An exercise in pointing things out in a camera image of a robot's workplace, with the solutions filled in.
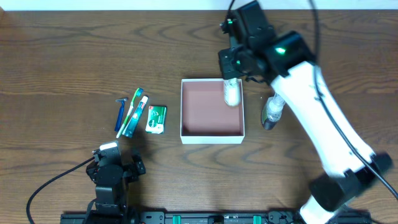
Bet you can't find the white cardboard box pink inside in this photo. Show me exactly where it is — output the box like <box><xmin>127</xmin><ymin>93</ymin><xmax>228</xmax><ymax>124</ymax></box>
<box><xmin>180</xmin><ymin>78</ymin><xmax>245</xmax><ymax>144</ymax></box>

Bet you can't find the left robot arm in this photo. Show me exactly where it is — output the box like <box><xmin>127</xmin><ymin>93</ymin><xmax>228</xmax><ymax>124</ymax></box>
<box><xmin>83</xmin><ymin>140</ymin><xmax>146</xmax><ymax>224</ymax></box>

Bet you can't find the green white toothbrush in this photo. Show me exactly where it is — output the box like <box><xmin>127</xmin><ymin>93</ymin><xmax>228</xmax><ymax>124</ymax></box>
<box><xmin>116</xmin><ymin>88</ymin><xmax>144</xmax><ymax>138</ymax></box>

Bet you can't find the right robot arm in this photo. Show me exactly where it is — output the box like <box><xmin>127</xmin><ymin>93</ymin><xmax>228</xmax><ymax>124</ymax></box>
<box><xmin>218</xmin><ymin>1</ymin><xmax>393</xmax><ymax>223</ymax></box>

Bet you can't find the green Dettol soap bar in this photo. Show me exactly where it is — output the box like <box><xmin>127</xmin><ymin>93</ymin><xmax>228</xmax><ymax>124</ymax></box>
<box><xmin>146</xmin><ymin>105</ymin><xmax>167</xmax><ymax>134</ymax></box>

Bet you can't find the black mounting rail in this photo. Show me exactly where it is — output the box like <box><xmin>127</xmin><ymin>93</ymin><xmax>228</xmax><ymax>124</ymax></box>
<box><xmin>60</xmin><ymin>210</ymin><xmax>373</xmax><ymax>224</ymax></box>

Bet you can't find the clear spray bottle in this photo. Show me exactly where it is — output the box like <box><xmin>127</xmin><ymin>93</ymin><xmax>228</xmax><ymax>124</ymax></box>
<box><xmin>261</xmin><ymin>93</ymin><xmax>285</xmax><ymax>130</ymax></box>

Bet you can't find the teal toothpaste tube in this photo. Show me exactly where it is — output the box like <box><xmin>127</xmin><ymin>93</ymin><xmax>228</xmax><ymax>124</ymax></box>
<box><xmin>122</xmin><ymin>96</ymin><xmax>149</xmax><ymax>138</ymax></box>

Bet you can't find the white cream tube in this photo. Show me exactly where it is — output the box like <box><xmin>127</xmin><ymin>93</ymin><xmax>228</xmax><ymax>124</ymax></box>
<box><xmin>224</xmin><ymin>78</ymin><xmax>241</xmax><ymax>107</ymax></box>

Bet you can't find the blue disposable razor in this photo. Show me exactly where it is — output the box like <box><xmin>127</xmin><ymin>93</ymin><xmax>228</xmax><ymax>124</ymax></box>
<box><xmin>114</xmin><ymin>97</ymin><xmax>128</xmax><ymax>132</ymax></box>

